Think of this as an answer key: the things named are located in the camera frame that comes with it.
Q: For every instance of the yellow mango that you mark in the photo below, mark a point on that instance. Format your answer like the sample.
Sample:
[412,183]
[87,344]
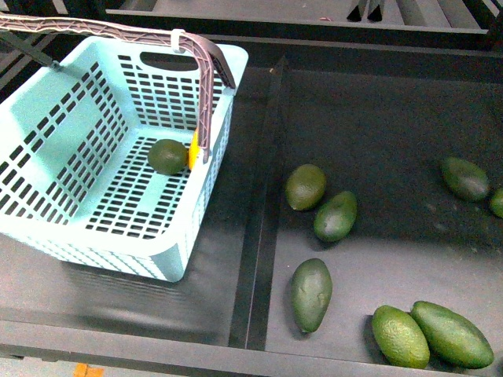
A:
[193,150]

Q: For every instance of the green avocado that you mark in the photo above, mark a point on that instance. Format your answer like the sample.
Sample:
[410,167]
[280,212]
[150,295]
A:
[454,338]
[400,338]
[311,293]
[464,179]
[496,203]
[168,156]
[305,187]
[335,219]

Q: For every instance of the brown plastic basket handle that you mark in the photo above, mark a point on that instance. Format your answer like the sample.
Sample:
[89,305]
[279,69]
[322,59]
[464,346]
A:
[209,57]

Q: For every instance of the light teal plastic basket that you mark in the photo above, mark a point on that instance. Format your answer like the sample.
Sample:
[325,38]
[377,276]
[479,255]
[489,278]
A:
[75,180]

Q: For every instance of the black fruit tray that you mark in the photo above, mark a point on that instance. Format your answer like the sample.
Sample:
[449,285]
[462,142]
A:
[377,120]
[437,16]

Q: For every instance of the black upper fruit tray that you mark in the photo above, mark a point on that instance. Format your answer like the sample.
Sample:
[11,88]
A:
[437,16]

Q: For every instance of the white zip tie right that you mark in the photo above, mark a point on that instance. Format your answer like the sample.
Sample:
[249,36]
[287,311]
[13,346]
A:
[176,37]

